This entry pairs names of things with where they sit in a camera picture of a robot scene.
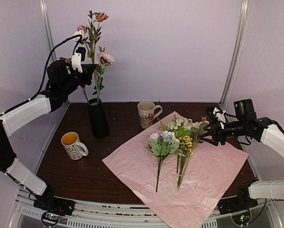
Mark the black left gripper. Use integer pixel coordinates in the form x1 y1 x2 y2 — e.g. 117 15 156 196
61 64 96 94

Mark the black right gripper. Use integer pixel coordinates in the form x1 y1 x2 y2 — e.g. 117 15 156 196
199 119 246 146

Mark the orange brown flower stem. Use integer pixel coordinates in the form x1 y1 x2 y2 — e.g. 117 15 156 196
65 58 89 102

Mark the purple flower bouquet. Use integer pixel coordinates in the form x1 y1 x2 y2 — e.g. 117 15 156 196
158 116 209 190

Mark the pink tissue wrapping sheet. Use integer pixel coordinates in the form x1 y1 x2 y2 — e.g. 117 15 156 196
103 123 248 228

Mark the pink rose stem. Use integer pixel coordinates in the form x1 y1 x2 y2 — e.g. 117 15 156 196
93 47 115 103

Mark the mauve and white flower stem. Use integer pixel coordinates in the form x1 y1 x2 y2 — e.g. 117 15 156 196
74 10 109 63

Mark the blue white hydrangea bunch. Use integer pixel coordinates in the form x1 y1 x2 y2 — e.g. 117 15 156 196
146 131 180 192

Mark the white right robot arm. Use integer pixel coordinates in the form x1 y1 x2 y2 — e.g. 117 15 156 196
200 99 284 210

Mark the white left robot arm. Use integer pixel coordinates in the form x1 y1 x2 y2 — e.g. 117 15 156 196
0 59 96 211

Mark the black tall vase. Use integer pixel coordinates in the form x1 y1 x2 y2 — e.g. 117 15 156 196
87 98 110 138

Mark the floral mug yellow inside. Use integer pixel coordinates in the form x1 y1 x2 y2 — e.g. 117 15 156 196
61 132 89 161

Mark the cream printed mug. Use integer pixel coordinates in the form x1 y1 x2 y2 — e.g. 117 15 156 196
137 101 163 129

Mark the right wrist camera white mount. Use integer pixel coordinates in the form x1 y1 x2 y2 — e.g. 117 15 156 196
205 106 227 129

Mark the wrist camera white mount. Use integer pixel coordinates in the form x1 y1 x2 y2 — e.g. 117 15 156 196
71 47 86 73
205 106 227 129

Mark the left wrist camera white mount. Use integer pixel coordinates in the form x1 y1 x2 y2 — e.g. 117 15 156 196
71 47 86 73

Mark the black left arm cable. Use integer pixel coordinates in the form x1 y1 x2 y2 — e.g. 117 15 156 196
28 34 83 100

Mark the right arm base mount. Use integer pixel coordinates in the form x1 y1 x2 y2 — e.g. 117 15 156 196
218 180 258 226

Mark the left aluminium frame post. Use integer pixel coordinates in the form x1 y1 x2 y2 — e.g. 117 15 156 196
40 0 57 73

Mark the aluminium frame post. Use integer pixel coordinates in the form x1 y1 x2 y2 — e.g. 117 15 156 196
220 0 251 108
40 0 57 73

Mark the right aluminium frame post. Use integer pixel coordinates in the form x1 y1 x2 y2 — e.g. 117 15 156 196
220 0 251 108

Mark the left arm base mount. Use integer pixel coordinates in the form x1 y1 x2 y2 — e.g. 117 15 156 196
29 186 75 228

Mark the white vented front rail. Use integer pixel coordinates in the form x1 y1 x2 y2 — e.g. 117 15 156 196
7 189 283 228

